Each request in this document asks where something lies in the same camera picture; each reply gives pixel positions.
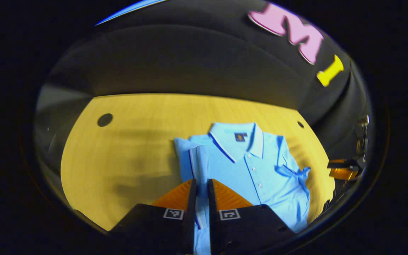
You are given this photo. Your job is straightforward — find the light blue polo T-shirt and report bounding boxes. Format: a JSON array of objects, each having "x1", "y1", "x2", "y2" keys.
[{"x1": 174, "y1": 122, "x2": 311, "y2": 255}]

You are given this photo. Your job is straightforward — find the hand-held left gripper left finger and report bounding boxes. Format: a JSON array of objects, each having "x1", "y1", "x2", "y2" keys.
[{"x1": 108, "y1": 179, "x2": 198, "y2": 255}]

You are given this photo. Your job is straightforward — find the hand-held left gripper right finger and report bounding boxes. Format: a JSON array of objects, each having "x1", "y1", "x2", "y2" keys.
[{"x1": 207, "y1": 178, "x2": 296, "y2": 255}]

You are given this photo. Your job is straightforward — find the black backdrop cloth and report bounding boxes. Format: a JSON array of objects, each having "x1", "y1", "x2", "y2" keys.
[{"x1": 34, "y1": 0, "x2": 371, "y2": 170}]

